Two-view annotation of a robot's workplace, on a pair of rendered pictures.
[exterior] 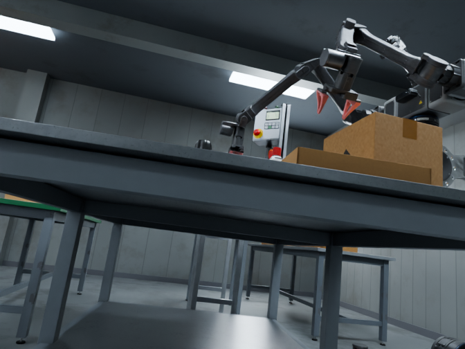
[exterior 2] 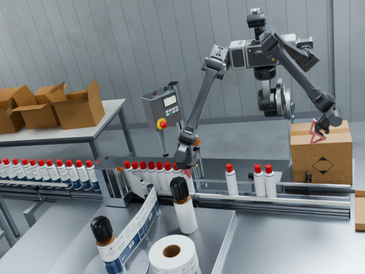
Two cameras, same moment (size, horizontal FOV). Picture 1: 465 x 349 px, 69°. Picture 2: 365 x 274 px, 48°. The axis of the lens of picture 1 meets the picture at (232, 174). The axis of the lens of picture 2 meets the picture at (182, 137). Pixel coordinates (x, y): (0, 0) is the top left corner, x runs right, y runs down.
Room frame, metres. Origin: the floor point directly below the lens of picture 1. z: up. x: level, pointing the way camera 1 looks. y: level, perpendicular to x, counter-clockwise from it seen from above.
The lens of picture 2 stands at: (0.71, 1.50, 2.21)
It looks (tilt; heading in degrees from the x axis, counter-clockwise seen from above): 27 degrees down; 302
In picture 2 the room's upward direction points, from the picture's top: 12 degrees counter-clockwise
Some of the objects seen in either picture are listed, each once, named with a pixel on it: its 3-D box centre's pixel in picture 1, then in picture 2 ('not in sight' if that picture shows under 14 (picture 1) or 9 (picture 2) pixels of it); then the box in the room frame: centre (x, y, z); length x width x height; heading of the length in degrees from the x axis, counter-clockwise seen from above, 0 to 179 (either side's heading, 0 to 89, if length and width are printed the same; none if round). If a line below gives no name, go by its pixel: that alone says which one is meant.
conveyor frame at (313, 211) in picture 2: not in sight; (193, 198); (1.74, -0.11, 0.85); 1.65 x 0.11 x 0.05; 6
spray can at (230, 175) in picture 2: not in sight; (231, 181); (1.50, -0.14, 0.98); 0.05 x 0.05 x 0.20
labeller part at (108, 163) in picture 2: not in sight; (108, 162); (2.15, 0.03, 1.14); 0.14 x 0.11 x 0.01; 6
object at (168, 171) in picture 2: not in sight; (170, 178); (1.85, -0.10, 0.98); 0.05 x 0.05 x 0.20
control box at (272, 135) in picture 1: (270, 127); (162, 109); (1.85, -0.18, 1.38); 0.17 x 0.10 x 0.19; 62
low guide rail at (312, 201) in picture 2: not in sight; (240, 197); (1.45, -0.11, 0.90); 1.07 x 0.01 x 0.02; 6
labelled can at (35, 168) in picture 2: not in sight; (37, 173); (2.81, 0.01, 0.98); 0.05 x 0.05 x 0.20
